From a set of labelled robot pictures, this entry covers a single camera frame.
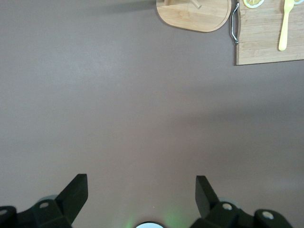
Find bamboo cutting board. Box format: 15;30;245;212
236;0;304;66

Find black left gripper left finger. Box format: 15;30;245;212
0;174;89;228

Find yellow plastic fork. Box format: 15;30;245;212
278;0;295;52

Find wooden mug tree rack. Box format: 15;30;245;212
156;0;232;33

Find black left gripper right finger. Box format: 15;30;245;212
190;175;294;228

